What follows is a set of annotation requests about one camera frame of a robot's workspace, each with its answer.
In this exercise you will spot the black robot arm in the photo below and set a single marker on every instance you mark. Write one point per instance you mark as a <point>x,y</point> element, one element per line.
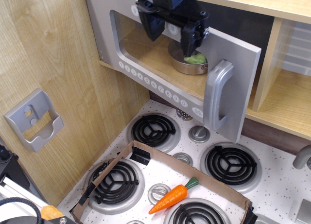
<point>171,4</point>

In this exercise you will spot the brown cardboard barrier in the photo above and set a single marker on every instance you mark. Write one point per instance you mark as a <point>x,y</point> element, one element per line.
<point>156,167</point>

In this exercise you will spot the grey wall phone holder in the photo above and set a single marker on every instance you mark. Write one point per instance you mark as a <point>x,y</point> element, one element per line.
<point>28,113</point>

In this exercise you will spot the grey stove knob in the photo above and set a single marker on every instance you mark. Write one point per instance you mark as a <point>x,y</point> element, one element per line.
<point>184,157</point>
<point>156,192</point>
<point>199,134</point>

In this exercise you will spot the stainless steel pot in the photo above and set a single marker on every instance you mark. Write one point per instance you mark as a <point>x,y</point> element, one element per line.
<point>177,59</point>

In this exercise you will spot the front right stove burner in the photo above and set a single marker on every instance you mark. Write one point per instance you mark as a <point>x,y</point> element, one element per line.
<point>196,211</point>

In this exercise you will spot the back left stove burner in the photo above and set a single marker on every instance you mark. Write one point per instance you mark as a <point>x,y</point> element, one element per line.
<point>155,130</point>

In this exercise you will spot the grey back stove knob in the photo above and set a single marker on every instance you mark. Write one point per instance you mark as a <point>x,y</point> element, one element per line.
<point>199,134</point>

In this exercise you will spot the hanging metal strainer spoon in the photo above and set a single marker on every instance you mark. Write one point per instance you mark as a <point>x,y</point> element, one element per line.
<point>183,115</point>

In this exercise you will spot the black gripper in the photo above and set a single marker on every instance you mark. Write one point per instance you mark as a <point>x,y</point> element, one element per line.
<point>190,17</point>

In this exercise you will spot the orange toy carrot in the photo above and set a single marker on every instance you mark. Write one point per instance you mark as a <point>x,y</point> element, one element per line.
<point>174,196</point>

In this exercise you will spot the grey toy faucet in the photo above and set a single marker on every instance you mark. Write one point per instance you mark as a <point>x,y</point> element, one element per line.
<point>303,158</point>

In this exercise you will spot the front left stove burner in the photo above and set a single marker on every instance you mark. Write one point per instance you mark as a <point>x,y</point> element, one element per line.
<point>120,190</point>

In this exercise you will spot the wooden shelf divider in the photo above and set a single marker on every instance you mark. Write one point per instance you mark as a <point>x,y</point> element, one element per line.
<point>279,40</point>

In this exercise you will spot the stove burner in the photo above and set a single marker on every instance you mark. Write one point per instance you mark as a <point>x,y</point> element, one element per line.
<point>120,190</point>
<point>232,164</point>
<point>155,130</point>
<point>196,211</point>

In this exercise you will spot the grey middle stove knob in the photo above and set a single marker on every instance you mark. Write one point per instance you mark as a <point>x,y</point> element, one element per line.
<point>184,157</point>

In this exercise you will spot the green play dough lump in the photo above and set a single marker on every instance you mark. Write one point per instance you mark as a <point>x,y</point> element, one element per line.
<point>196,59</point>

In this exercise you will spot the back right stove burner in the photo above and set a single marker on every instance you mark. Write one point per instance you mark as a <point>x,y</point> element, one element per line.
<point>232,164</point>

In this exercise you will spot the grey front stove knob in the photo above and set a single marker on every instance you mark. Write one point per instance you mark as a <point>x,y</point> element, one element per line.
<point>156,192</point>

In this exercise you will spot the silver toy microwave door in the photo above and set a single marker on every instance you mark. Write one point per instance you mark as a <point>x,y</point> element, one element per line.
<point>217,99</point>

